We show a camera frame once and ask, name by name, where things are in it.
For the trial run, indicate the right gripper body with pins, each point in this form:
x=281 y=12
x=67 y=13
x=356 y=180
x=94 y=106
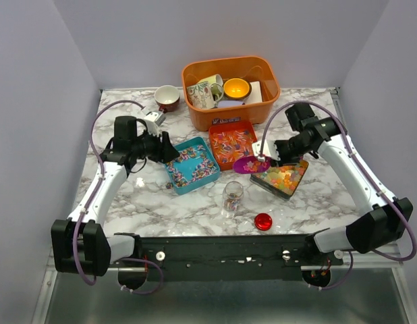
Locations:
x=290 y=150

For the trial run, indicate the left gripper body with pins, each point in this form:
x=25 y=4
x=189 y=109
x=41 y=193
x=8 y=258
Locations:
x=150 y=146

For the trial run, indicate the gold tin candy tray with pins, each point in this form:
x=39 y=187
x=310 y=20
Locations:
x=281 y=181

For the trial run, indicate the teal candy tray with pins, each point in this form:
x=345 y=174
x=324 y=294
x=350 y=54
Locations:
x=195 y=167

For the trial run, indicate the purple plastic scoop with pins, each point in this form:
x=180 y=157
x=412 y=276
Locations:
x=251 y=164

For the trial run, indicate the orange candy tray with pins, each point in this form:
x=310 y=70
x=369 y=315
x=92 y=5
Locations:
x=230 y=142

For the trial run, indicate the clear plastic jar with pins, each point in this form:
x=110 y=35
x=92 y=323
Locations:
x=233 y=194

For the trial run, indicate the orange plastic bin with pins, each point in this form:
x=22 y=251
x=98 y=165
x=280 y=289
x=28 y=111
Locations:
x=250 y=68

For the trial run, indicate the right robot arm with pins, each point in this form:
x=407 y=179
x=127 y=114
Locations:
x=383 y=216

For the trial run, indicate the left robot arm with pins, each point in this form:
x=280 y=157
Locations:
x=79 y=242

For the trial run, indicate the maroon white cup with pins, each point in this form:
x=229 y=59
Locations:
x=167 y=98

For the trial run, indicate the floral patterned mug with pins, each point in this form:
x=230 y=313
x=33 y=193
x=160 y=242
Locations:
x=206 y=93

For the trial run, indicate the lavender cup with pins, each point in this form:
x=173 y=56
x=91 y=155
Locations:
x=229 y=103

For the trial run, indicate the red jar lid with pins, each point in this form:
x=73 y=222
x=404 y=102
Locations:
x=263 y=222

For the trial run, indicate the orange black bowl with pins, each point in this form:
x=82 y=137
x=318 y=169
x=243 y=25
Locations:
x=237 y=88

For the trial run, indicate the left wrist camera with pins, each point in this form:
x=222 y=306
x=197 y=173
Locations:
x=153 y=121

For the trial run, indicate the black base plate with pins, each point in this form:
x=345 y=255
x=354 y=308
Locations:
x=224 y=258

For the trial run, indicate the aluminium rail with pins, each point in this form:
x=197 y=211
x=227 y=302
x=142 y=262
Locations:
x=369 y=260

